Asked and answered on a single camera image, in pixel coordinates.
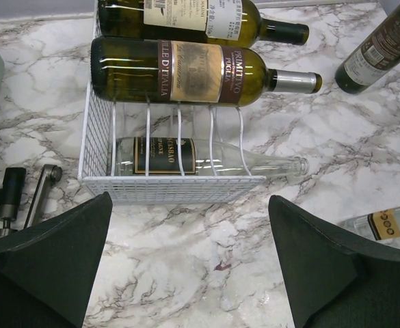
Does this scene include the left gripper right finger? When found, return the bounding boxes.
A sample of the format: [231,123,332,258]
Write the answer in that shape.
[268,195,400,327]

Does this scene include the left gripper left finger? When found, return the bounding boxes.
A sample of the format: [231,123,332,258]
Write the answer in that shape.
[0,193,113,327]

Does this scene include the green bottle brown label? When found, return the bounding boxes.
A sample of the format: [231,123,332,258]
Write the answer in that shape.
[90,37,323,107]

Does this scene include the green bottle white label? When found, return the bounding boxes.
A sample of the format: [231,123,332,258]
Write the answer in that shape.
[97,0,310,48]

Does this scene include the clear square liquor bottle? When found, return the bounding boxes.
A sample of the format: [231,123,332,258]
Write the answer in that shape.
[338,207,400,249]

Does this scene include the clear bottle black label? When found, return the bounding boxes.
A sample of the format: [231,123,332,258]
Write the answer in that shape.
[114,137,309,178]

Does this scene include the green bottle silver neck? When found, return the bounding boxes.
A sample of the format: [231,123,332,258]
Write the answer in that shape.
[335,4,400,94]

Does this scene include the metal corkscrew opener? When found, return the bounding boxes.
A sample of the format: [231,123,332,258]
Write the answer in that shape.
[0,164,63,238]

